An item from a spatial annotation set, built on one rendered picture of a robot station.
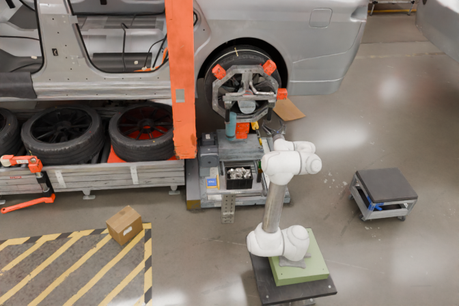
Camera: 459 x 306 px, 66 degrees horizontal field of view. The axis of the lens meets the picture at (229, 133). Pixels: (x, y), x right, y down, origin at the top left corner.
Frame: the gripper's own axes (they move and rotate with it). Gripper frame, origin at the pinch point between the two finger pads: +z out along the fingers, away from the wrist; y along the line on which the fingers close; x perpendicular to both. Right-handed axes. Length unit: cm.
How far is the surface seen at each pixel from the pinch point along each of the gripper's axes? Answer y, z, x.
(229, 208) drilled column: -34, -33, -63
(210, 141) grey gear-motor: -46, 26, -41
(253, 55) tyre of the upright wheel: -11, 42, 34
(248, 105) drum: -16.9, 16.1, 4.1
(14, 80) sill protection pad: -202, 48, 12
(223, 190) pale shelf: -41, -35, -38
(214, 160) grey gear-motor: -43, 9, -49
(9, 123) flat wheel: -220, 49, -32
